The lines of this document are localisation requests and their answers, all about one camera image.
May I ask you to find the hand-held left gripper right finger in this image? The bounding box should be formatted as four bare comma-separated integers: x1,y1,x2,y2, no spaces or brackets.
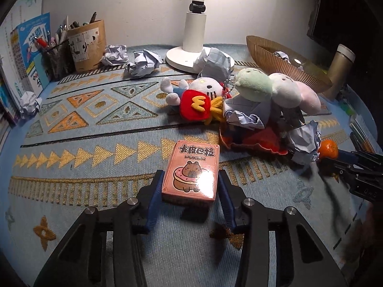
218,170,342,287

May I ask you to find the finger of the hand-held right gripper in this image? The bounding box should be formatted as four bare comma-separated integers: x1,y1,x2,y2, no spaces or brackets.
337,149,383,169
318,158,361,184

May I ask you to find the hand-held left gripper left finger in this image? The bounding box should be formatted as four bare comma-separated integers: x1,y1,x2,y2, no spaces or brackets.
34,170,166,287

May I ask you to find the pink playing card box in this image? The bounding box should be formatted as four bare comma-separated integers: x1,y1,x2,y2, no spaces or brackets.
161,139,221,201

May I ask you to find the white cat plush toy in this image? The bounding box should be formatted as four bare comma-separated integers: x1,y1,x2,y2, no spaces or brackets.
160,76,237,126

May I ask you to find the gold ribbed bowl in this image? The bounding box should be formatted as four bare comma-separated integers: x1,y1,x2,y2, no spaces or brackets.
246,35,333,94

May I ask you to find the orange mandarin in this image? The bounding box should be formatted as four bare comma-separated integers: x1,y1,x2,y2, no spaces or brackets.
318,140,339,160

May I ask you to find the stack of notebooks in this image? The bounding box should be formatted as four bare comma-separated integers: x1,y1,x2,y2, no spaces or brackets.
349,113,378,154

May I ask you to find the red orange fabric pouch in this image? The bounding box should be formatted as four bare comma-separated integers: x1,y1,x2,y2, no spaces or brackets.
218,122,292,156

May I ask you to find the gold thermos bottle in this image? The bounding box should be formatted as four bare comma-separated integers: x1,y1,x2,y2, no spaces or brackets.
325,44,356,100

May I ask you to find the crumpled blue-grey paper ball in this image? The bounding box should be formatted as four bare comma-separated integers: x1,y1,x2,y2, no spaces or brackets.
223,97,271,130

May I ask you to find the three-colour dango plush toy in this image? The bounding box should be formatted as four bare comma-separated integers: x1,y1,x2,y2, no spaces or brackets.
233,67,322,115

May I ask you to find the crumpled grey lined paper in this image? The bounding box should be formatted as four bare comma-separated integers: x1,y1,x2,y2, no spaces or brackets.
193,47,232,80

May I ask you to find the dark monitor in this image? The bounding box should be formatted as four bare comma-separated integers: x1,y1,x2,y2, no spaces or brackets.
307,0,383,75

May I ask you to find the brown paper pen holder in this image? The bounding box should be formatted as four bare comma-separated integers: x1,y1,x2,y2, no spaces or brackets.
66,20,107,73

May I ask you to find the black mesh pen holder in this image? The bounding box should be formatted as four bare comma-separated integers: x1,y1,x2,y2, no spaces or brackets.
40,39,76,81

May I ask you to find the white desk lamp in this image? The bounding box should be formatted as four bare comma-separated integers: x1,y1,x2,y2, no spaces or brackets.
165,0,236,74

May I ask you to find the stack of books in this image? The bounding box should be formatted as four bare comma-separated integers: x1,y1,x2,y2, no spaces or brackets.
0,72,23,127

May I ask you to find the bunch of assorted pens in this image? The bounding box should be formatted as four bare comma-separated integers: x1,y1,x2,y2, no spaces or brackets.
32,15,71,49
69,12,98,31

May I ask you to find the blue printed booklet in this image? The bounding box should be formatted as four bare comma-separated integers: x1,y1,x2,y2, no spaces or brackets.
16,12,51,96

